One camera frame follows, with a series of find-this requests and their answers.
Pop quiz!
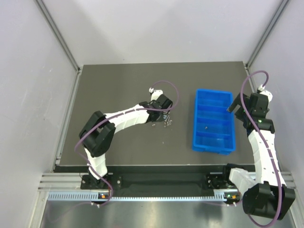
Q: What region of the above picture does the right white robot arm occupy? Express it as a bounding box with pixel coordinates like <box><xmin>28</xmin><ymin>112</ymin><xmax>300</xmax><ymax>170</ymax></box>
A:
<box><xmin>227</xmin><ymin>91</ymin><xmax>295</xmax><ymax>220</ymax></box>

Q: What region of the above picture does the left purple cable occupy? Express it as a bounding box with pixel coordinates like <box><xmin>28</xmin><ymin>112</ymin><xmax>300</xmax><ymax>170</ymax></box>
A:
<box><xmin>45</xmin><ymin>80</ymin><xmax>180</xmax><ymax>224</ymax></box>

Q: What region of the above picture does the aluminium frame post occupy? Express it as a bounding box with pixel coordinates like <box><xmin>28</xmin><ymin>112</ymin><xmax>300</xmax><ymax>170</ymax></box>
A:
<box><xmin>34</xmin><ymin>0</ymin><xmax>80</xmax><ymax>72</ymax></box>
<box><xmin>245</xmin><ymin>0</ymin><xmax>290</xmax><ymax>69</ymax></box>

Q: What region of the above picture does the grey slotted cable duct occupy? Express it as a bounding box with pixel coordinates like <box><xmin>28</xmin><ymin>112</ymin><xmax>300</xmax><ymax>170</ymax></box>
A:
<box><xmin>47</xmin><ymin>189</ymin><xmax>238</xmax><ymax>202</ymax></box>

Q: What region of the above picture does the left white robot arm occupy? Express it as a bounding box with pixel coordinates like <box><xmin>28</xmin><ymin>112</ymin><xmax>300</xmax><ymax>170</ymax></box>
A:
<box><xmin>79</xmin><ymin>89</ymin><xmax>173</xmax><ymax>185</ymax></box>

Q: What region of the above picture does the right aluminium frame post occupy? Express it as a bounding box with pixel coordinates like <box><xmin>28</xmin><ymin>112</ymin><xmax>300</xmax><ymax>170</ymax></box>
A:
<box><xmin>245</xmin><ymin>0</ymin><xmax>290</xmax><ymax>69</ymax></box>

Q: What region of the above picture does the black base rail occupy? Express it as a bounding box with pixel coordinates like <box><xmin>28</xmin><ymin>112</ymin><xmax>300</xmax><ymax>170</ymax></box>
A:
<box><xmin>80</xmin><ymin>165</ymin><xmax>240</xmax><ymax>192</ymax></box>

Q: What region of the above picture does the left aluminium frame post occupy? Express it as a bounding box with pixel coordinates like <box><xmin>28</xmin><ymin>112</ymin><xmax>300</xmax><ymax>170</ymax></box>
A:
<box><xmin>34</xmin><ymin>0</ymin><xmax>80</xmax><ymax>72</ymax></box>

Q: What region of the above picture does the blue compartment bin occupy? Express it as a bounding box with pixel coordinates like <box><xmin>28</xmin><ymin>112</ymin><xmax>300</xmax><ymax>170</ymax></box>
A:
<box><xmin>192</xmin><ymin>89</ymin><xmax>236</xmax><ymax>155</ymax></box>

